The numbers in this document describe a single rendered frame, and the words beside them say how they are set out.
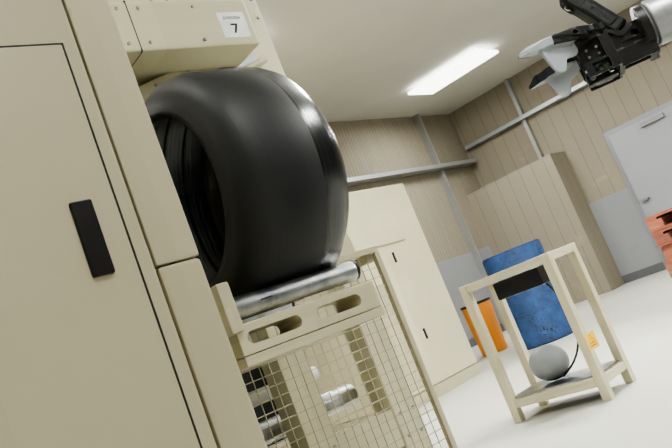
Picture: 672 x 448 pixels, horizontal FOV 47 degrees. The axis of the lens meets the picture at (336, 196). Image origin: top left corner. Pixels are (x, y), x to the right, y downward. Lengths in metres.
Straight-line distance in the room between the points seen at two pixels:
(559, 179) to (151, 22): 10.27
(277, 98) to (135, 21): 0.62
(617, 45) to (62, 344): 0.93
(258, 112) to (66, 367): 0.94
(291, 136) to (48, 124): 0.84
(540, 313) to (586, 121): 5.00
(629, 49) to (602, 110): 11.01
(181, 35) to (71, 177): 1.42
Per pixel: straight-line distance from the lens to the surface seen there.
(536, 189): 12.23
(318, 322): 1.57
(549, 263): 4.19
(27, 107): 0.80
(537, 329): 8.04
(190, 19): 2.21
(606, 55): 1.28
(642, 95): 12.09
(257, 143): 1.52
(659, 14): 1.30
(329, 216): 1.61
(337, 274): 1.66
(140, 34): 2.11
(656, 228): 6.83
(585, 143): 12.42
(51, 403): 0.72
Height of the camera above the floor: 0.77
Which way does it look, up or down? 10 degrees up
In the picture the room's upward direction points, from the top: 22 degrees counter-clockwise
